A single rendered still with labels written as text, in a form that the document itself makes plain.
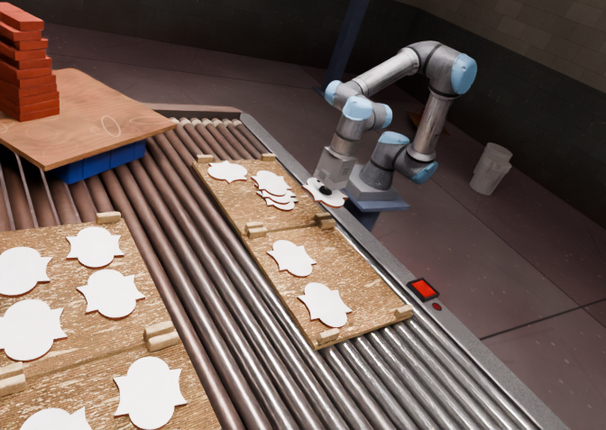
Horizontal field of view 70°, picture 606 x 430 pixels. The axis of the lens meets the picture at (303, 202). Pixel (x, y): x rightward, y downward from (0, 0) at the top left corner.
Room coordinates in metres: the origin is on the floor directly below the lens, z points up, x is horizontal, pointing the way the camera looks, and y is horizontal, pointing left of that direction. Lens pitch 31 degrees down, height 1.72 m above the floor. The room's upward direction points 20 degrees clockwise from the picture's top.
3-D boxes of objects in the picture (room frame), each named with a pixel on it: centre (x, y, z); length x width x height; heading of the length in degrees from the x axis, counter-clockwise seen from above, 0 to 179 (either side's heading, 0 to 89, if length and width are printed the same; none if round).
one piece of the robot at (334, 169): (1.17, -0.04, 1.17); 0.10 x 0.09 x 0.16; 143
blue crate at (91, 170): (1.15, 0.75, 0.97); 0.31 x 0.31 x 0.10; 74
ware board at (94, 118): (1.17, 0.82, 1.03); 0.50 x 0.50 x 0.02; 74
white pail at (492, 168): (4.48, -1.78, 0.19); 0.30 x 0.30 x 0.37
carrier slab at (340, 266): (0.97, -0.13, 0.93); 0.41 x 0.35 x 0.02; 43
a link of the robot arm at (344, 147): (1.18, -0.05, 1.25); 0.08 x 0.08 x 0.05
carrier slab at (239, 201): (1.28, 0.15, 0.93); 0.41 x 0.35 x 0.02; 44
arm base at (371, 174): (1.73, -0.26, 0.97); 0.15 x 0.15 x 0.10
